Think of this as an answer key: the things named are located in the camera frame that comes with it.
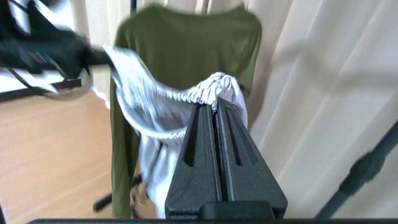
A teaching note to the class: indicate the green long-sleeved shirt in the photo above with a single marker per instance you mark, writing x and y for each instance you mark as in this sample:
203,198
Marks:
186,46

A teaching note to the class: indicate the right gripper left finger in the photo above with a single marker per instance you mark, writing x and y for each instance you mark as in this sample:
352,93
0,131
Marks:
189,186

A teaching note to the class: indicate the beige curtain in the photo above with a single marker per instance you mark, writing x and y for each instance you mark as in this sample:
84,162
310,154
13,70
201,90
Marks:
326,93

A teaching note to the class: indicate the grey garment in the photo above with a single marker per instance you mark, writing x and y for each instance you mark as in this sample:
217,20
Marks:
146,102

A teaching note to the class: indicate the black clothes rack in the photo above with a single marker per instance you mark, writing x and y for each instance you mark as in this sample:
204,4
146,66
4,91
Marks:
363,168

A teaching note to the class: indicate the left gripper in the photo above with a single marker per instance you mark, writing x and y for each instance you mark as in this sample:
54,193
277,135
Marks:
56,53

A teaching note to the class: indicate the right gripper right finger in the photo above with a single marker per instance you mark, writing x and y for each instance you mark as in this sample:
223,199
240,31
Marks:
255,186

